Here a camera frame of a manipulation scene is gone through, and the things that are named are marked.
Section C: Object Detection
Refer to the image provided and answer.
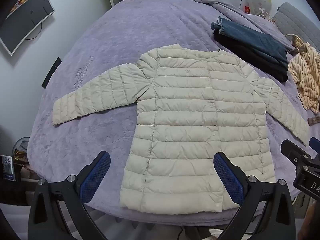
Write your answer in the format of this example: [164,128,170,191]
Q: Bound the wall monitor with white frame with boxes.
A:
[0,0,55,56]

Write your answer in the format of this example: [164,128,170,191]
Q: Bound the printed magazine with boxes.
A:
[0,155,16,182]

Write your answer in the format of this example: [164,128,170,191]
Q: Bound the striped beige cloth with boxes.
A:
[287,42,320,113]

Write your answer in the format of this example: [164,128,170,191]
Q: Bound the cream puffer jacket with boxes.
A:
[52,44,310,215]

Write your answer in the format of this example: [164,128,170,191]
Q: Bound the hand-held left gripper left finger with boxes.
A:
[28,151,111,240]

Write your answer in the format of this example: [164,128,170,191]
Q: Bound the grey padded headboard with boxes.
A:
[272,2,320,53]

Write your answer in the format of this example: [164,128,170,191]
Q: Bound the black garment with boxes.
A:
[213,31,289,83]

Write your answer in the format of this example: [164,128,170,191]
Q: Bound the purple bed blanket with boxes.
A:
[27,0,320,224]

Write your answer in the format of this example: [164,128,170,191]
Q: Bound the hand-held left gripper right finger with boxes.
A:
[214,151,297,240]

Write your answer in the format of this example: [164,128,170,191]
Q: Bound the black rectangular panel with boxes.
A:
[42,57,62,89]

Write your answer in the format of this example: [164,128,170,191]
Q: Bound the blue jeans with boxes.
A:
[211,16,289,68]

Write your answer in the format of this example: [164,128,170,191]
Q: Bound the orange flower decoration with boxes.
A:
[10,0,33,12]

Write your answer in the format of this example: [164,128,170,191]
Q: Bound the black monitor cable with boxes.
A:
[25,22,42,40]

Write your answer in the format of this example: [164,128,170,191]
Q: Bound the dark floor fan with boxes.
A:
[12,136,31,161]

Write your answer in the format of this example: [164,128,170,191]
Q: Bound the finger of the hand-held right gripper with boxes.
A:
[309,137,320,153]
[280,139,313,167]

